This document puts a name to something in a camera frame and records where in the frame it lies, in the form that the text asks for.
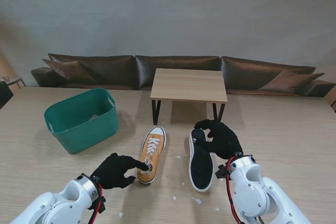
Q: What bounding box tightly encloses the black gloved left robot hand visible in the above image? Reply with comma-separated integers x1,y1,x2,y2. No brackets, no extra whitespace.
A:
90,152,149,190

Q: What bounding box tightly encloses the green plastic basket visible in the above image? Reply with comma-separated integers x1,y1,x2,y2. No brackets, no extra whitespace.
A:
44,88,119,154

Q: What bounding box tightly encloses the red black right arm cable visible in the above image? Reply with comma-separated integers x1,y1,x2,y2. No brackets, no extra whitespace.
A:
225,157,242,224

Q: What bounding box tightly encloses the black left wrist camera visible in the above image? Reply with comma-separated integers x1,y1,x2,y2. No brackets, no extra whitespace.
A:
90,197,107,213

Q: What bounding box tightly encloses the light wooden furniture piece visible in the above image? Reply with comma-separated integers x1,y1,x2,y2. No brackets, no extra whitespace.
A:
324,87,336,112

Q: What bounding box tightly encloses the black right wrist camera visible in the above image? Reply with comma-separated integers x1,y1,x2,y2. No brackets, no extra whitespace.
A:
215,165,229,179

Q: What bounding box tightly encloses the red black arm cable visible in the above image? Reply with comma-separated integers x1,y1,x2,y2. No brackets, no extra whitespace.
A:
225,157,242,224
88,182,104,224

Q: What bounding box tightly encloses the red black left arm cable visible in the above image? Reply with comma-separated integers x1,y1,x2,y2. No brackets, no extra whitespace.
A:
88,182,104,224

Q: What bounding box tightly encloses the small wooden black-legged table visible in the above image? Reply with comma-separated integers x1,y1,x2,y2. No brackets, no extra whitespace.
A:
150,68,228,129

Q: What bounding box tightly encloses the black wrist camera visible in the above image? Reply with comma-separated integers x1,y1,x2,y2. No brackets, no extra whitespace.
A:
215,165,229,179
90,197,107,213

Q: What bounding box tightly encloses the dark brown leather sofa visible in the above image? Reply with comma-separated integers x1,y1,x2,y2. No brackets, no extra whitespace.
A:
30,52,336,98

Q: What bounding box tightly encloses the small background side table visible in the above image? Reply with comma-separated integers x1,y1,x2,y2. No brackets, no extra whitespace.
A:
0,76,27,90

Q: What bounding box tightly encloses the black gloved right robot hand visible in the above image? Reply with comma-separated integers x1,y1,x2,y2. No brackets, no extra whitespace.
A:
193,119,244,161

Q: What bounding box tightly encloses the yellow canvas sneaker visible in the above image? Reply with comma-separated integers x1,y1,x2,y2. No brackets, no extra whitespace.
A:
135,126,167,185
188,128,214,193

